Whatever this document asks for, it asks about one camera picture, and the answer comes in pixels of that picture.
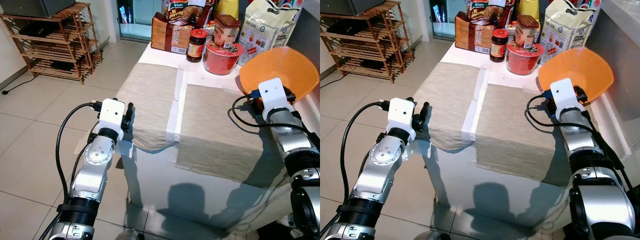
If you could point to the large white printed bag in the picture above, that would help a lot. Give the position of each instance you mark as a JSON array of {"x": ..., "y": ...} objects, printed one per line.
[
  {"x": 567, "y": 30},
  {"x": 267, "y": 30}
]

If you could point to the dark sauce jar red lid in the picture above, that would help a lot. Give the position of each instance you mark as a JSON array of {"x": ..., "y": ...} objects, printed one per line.
[
  {"x": 196, "y": 47},
  {"x": 498, "y": 47}
]

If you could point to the yellow snack bag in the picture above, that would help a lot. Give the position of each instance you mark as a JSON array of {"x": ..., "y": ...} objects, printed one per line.
[
  {"x": 227, "y": 9},
  {"x": 528, "y": 10}
]

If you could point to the white table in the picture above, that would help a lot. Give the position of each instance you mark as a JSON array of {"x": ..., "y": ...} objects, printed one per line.
[
  {"x": 450, "y": 180},
  {"x": 160, "y": 185}
]

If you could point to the small black item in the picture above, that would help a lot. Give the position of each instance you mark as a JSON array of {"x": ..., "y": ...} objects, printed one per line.
[
  {"x": 62, "y": 65},
  {"x": 372, "y": 64}
]

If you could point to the wooden slatted shelf rack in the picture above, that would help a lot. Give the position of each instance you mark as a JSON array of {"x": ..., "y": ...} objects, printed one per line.
[
  {"x": 60, "y": 52},
  {"x": 372, "y": 50}
]

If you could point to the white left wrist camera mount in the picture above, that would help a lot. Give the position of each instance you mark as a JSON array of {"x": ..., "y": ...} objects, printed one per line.
[
  {"x": 111, "y": 114},
  {"x": 401, "y": 114}
]

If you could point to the brown cardboard food box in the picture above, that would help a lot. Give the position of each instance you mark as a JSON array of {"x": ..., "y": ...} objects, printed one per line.
[
  {"x": 167, "y": 36},
  {"x": 470, "y": 36}
]

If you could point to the grey cabinet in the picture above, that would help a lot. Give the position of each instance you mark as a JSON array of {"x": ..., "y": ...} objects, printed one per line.
[
  {"x": 309, "y": 25},
  {"x": 617, "y": 65}
]

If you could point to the brown lidded drink canister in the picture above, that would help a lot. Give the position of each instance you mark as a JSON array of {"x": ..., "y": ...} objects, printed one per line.
[
  {"x": 526, "y": 32},
  {"x": 226, "y": 32}
]

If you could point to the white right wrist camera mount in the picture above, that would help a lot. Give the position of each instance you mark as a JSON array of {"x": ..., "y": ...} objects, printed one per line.
[
  {"x": 274, "y": 97},
  {"x": 565, "y": 96}
]

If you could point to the beige cloth placemat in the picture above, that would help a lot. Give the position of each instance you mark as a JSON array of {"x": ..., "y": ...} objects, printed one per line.
[
  {"x": 147, "y": 105},
  {"x": 515, "y": 135},
  {"x": 447, "y": 102},
  {"x": 220, "y": 135}
]

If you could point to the glass door with frame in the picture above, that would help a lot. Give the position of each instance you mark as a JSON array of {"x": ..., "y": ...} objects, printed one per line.
[
  {"x": 442, "y": 17},
  {"x": 135, "y": 17}
]

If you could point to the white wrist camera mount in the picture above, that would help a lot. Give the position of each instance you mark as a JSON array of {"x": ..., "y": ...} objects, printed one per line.
[
  {"x": 401, "y": 114},
  {"x": 565, "y": 96},
  {"x": 274, "y": 97},
  {"x": 111, "y": 114}
]

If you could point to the dark grey box appliance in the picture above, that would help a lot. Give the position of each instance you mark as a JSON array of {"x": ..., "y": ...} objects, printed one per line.
[
  {"x": 35, "y": 6},
  {"x": 357, "y": 5}
]

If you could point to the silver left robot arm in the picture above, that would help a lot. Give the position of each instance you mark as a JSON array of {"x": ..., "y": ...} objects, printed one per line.
[
  {"x": 92, "y": 170},
  {"x": 377, "y": 170}
]

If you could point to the orange plastic bowl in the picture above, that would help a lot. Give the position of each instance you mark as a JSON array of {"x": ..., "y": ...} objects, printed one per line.
[
  {"x": 580, "y": 67},
  {"x": 285, "y": 67}
]

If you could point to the flat black item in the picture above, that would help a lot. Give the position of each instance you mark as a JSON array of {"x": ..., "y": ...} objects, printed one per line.
[
  {"x": 35, "y": 29},
  {"x": 347, "y": 27}
]

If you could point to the printed noodle packet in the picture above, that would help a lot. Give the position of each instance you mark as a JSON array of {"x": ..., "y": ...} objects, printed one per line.
[
  {"x": 485, "y": 12},
  {"x": 182, "y": 12}
]

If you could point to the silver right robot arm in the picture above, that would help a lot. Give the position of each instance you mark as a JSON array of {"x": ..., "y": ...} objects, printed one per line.
[
  {"x": 590, "y": 160},
  {"x": 297, "y": 150}
]

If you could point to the red instant noodle cup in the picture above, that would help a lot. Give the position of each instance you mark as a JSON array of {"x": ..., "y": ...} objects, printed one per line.
[
  {"x": 522, "y": 60},
  {"x": 222, "y": 60}
]

